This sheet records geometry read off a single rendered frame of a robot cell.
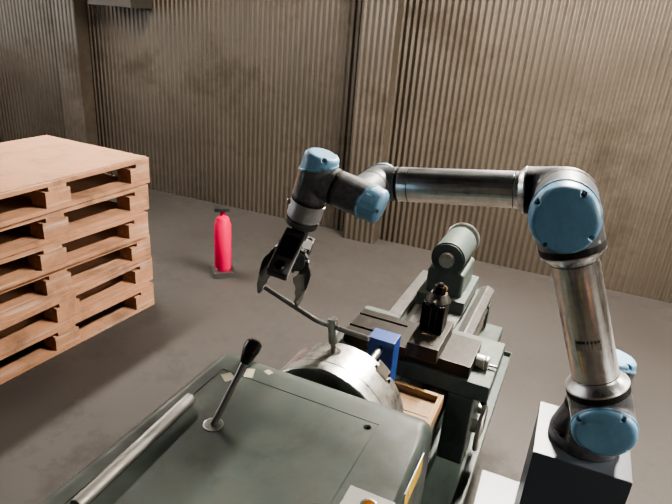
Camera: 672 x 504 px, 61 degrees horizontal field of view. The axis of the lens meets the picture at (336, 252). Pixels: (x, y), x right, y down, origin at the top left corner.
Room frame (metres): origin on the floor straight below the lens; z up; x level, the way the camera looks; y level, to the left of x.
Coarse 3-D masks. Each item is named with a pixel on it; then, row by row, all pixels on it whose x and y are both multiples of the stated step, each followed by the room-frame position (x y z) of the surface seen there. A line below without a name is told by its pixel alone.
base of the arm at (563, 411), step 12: (564, 408) 1.05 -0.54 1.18; (552, 420) 1.06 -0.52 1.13; (564, 420) 1.03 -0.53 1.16; (552, 432) 1.04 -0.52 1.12; (564, 432) 1.03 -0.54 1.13; (564, 444) 1.00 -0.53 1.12; (576, 444) 0.99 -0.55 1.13; (576, 456) 0.98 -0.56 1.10; (588, 456) 0.97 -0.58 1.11; (600, 456) 0.97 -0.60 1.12; (612, 456) 0.98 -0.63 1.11
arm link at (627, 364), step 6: (618, 354) 1.05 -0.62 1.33; (624, 354) 1.05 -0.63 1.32; (618, 360) 1.02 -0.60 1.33; (624, 360) 1.02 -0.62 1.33; (630, 360) 1.03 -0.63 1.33; (624, 366) 0.99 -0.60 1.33; (630, 366) 1.00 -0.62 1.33; (636, 366) 1.01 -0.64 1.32; (624, 372) 0.99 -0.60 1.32; (630, 372) 0.99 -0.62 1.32; (630, 378) 1.00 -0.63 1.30
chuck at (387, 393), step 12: (312, 348) 1.15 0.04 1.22; (324, 348) 1.13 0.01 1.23; (348, 348) 1.13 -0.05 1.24; (300, 360) 1.09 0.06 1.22; (324, 360) 1.07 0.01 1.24; (336, 360) 1.08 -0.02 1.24; (348, 360) 1.08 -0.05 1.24; (360, 360) 1.09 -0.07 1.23; (372, 360) 1.11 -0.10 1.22; (360, 372) 1.06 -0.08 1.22; (372, 372) 1.07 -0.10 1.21; (372, 384) 1.04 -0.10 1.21; (384, 384) 1.07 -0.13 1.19; (384, 396) 1.04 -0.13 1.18; (396, 396) 1.07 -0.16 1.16; (396, 408) 1.05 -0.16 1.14
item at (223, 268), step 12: (216, 228) 3.98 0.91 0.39; (228, 228) 3.99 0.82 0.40; (216, 240) 3.98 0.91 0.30; (228, 240) 3.99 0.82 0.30; (216, 252) 3.98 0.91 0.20; (228, 252) 3.99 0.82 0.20; (216, 264) 3.98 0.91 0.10; (228, 264) 3.99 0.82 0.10; (216, 276) 3.92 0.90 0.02; (228, 276) 3.95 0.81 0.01
